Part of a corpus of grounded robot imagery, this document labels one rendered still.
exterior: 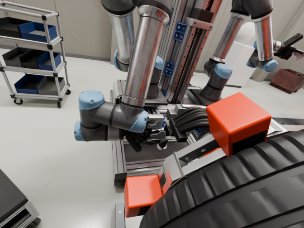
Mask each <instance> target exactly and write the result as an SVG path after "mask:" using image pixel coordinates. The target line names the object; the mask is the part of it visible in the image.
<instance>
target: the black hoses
mask: <svg viewBox="0 0 304 228"><path fill-rule="evenodd" d="M169 124H170V126H171V129H172V131H173V133H174V135H175V138H176V140H177V142H178V143H185V142H186V141H187V139H188V137H187V135H186V132H188V131H191V130H194V129H197V128H210V127H209V121H208V116H207V112H206V111H205V110H204V109H202V108H200V107H191V108H188V109H186V110H184V111H182V112H181V113H179V114H178V115H177V116H176V117H175V118H170V120H169Z"/></svg>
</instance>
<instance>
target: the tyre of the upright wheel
mask: <svg viewBox="0 0 304 228"><path fill-rule="evenodd" d="M139 228H304V129H302V130H299V131H294V132H291V133H287V134H284V135H281V136H279V137H276V138H272V139H269V140H267V141H265V142H261V143H259V144H256V145H254V146H252V147H250V148H246V149H244V150H241V151H239V152H237V153H236V154H233V155H230V156H228V157H226V158H224V159H222V160H221V161H219V162H216V163H214V164H212V165H210V166H208V167H206V168H204V169H203V170H201V171H199V172H197V173H195V174H194V175H192V176H190V177H189V178H188V179H185V180H184V181H182V182H181V183H179V184H178V185H177V186H175V187H173V188H172V189H170V190H169V191H168V192H167V193H165V194H164V195H163V196H162V197H160V198H159V199H158V200H157V201H156V202H155V203H154V204H153V205H152V206H151V207H150V208H149V209H148V211H147V212H146V213H145V214H144V216H143V218H142V220H141V222H140V225H139Z"/></svg>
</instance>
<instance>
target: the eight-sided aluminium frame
mask: <svg viewBox="0 0 304 228"><path fill-rule="evenodd" d="M269 114H270V115H271V116H272V118H271V123H270V126H269V130H268V134H267V137H266V141H267V140H269V139H272V138H276V137H279V136H281V135H284V134H287V133H291V132H294V131H299V130H302V129H304V115H300V114H280V113H269ZM218 147H220V146H219V144H218V143H217V141H216V140H215V139H214V137H213V136H212V134H209V135H208V136H206V137H204V138H202V139H200V140H198V141H196V142H195V143H193V144H191V145H189V146H187V147H185V148H183V149H181V150H179V151H178V152H173V153H172V154H171V155H170V156H168V157H167V158H165V160H164V162H163V163H162V167H161V169H160V172H159V174H158V178H159V182H160V186H161V191H162V195H164V194H165V193H167V192H168V191H169V190H170V189H172V188H173V187H175V186H177V185H178V184H179V183H181V182H182V181H184V180H185V179H188V178H189V177H190V176H192V175H194V174H195V173H197V172H199V171H201V170H203V169H204V168H206V167H208V166H210V165H212V164H214V163H216V162H219V161H221V160H222V159H224V158H226V157H227V156H226V154H225V153H224V151H223V150H222V148H220V149H218V150H216V151H214V152H212V153H210V154H208V155H206V156H204V157H202V158H200V159H198V160H196V161H194V162H192V163H190V164H188V163H189V162H191V161H193V160H195V159H197V158H199V157H201V156H203V155H204V154H206V153H208V152H210V151H212V150H214V149H216V148H218Z"/></svg>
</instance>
